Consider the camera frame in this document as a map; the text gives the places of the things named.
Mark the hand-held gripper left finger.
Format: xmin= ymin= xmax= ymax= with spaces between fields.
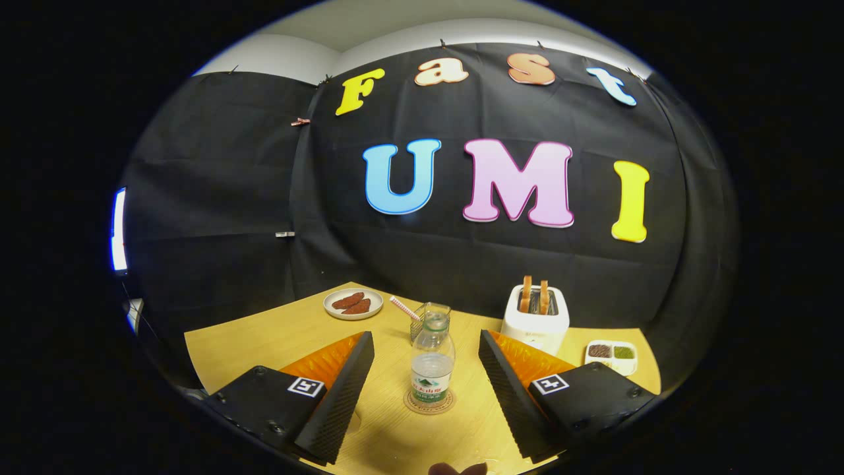
xmin=201 ymin=331 xmax=376 ymax=465

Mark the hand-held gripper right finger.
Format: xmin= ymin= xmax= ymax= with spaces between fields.
xmin=477 ymin=329 xmax=659 ymax=462

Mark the round cork coaster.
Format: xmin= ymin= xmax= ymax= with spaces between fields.
xmin=403 ymin=388 xmax=457 ymax=416

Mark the clear plastic juice bottle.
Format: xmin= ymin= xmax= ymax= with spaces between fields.
xmin=410 ymin=312 xmax=456 ymax=404

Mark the white toaster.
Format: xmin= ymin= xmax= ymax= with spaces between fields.
xmin=500 ymin=284 xmax=570 ymax=358

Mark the round white plate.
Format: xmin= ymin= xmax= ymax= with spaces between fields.
xmin=322 ymin=288 xmax=384 ymax=321

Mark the wooden table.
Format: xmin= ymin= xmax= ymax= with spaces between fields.
xmin=183 ymin=282 xmax=662 ymax=475

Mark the white divided condiment dish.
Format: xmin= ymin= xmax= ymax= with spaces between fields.
xmin=584 ymin=340 xmax=638 ymax=377

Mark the red striped straw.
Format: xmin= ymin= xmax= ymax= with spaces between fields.
xmin=389 ymin=296 xmax=423 ymax=322

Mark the black backdrop cloth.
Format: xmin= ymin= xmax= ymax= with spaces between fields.
xmin=122 ymin=41 xmax=739 ymax=396

